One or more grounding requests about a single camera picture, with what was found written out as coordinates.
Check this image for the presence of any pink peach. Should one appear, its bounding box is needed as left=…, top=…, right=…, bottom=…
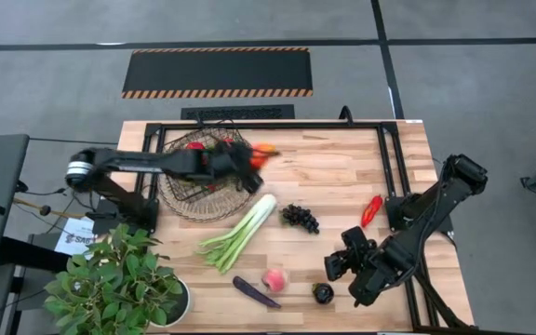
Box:
left=261, top=268, right=289, bottom=294

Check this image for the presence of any white plant pot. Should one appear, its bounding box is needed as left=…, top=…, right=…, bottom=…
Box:
left=149, top=277, right=192, bottom=329

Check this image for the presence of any black metal table frame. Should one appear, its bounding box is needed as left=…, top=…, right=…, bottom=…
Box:
left=135, top=121, right=483, bottom=335

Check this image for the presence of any black hazard-striped floor mat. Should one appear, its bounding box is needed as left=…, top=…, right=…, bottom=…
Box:
left=121, top=46, right=315, bottom=100

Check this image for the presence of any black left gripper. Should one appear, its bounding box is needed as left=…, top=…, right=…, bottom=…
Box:
left=200, top=139, right=269, bottom=194

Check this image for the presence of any green celery stalk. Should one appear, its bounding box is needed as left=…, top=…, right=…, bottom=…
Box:
left=196, top=193, right=278, bottom=275

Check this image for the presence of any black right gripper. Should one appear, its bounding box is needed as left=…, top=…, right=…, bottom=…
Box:
left=323, top=225, right=383, bottom=283

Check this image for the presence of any white printed paper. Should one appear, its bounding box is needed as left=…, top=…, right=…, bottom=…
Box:
left=53, top=216, right=100, bottom=256

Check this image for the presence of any black furniture leg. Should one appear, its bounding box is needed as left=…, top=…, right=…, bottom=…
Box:
left=0, top=235, right=72, bottom=275

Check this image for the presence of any green potted plant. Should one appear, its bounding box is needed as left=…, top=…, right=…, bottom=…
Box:
left=43, top=222, right=185, bottom=335

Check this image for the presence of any dark round mangosteen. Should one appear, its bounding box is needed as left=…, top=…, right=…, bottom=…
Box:
left=312, top=282, right=335, bottom=305

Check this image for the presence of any long purple eggplant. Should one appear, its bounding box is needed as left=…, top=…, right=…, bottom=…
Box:
left=232, top=275, right=282, bottom=310

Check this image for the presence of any dark wire basket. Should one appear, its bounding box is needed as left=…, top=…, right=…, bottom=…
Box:
left=159, top=124, right=259, bottom=206

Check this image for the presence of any black floor cable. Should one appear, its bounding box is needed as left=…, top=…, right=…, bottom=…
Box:
left=14, top=180, right=87, bottom=234

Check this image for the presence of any red chili pepper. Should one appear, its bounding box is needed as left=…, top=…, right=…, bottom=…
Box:
left=360, top=194, right=384, bottom=229

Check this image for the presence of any black grape bunch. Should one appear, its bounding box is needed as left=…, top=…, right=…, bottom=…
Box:
left=280, top=203, right=321, bottom=235

